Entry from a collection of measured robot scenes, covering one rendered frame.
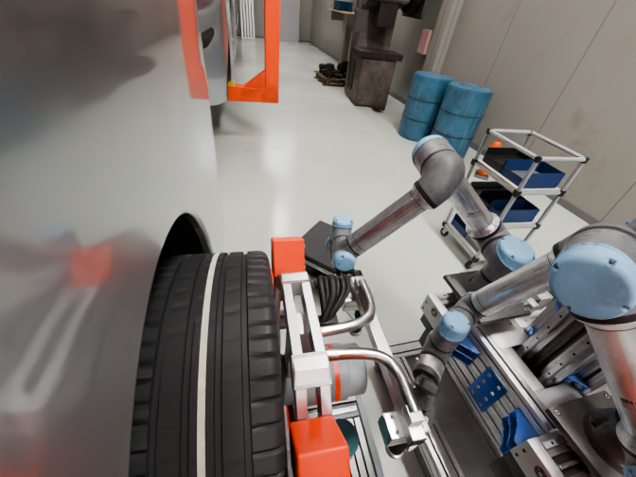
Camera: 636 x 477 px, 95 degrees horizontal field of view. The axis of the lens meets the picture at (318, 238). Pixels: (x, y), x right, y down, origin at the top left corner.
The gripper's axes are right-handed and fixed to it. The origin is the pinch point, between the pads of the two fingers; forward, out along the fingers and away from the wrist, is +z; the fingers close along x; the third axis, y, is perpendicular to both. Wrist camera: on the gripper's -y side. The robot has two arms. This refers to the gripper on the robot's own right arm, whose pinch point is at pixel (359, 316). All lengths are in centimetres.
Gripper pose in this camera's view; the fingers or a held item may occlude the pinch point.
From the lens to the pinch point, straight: 98.1
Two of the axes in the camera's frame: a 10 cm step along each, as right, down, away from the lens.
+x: 9.7, -0.5, 2.2
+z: 2.0, 6.4, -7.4
